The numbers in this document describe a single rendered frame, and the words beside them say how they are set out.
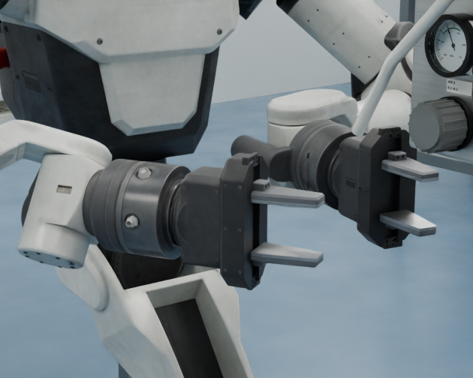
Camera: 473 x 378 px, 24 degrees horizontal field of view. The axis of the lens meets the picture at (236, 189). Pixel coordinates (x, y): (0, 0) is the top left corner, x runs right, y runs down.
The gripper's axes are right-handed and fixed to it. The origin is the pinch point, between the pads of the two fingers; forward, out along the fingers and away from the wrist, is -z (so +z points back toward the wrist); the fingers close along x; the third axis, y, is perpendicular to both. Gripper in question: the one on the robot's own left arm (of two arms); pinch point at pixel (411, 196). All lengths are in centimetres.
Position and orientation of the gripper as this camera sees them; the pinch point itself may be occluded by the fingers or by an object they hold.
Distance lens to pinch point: 108.3
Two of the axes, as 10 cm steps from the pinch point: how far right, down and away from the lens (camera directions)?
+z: -4.4, -2.4, 8.7
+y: -9.0, 1.2, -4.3
